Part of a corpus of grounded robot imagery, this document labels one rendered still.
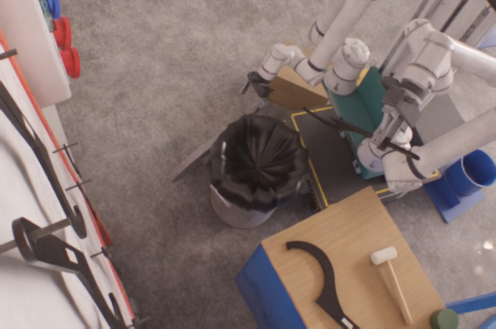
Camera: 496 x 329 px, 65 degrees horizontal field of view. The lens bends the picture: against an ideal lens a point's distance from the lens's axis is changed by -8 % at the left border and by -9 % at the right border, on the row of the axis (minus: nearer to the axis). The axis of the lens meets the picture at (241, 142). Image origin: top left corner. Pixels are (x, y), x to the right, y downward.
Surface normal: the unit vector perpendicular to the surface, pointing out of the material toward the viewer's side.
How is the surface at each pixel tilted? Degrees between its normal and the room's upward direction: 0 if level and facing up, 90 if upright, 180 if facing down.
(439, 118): 0
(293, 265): 0
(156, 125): 0
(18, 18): 90
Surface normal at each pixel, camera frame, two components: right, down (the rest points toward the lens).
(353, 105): 0.13, -0.46
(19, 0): 0.46, 0.81
